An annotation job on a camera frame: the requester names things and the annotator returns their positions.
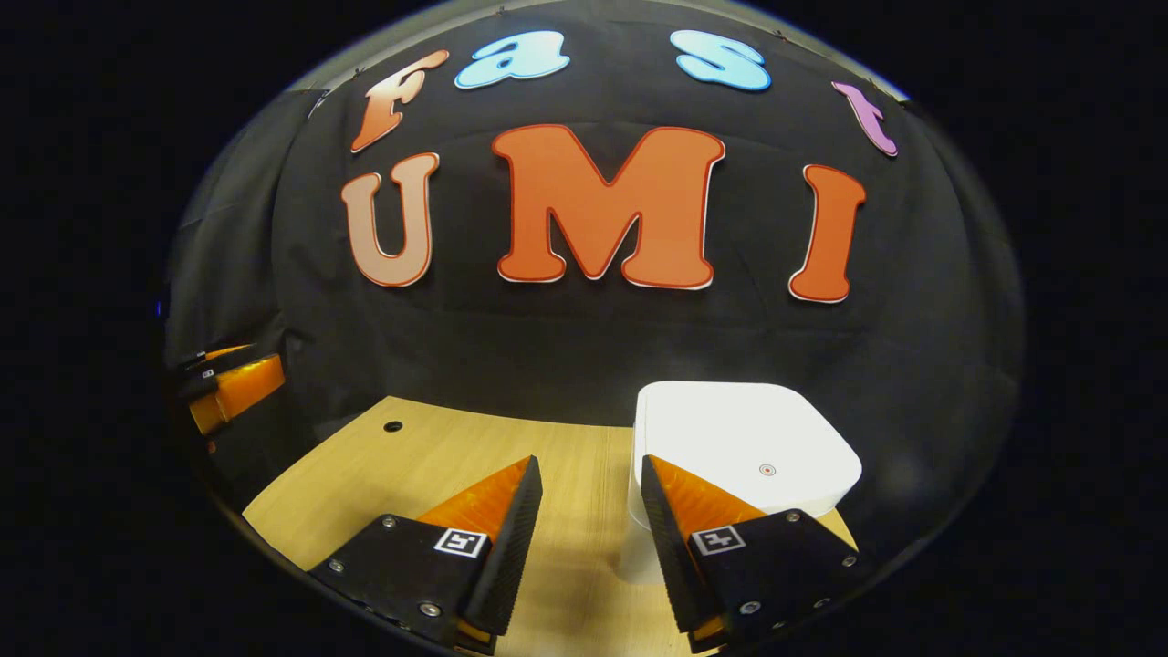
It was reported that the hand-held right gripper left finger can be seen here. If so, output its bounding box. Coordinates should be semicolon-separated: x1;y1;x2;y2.
308;454;544;653

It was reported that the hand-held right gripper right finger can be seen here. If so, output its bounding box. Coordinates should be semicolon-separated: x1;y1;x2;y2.
641;454;863;653

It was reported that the white desktop garbage bin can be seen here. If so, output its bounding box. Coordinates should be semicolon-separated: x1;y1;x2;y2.
616;381;863;585

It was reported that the wooden desktop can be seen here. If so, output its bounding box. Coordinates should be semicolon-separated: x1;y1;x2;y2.
242;395;859;657

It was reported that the black backdrop cloth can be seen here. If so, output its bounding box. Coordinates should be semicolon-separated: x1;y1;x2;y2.
164;0;1023;567

